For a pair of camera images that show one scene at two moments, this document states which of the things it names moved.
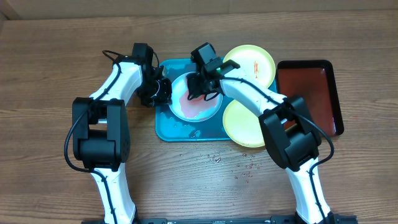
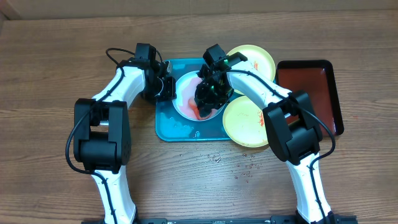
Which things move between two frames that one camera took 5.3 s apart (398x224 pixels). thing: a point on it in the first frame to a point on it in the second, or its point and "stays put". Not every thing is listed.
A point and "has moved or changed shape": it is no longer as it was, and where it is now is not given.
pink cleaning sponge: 200,98 has moved or changed shape
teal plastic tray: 170,127 stays put
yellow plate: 255,61 stays put
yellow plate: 242,126 stays put
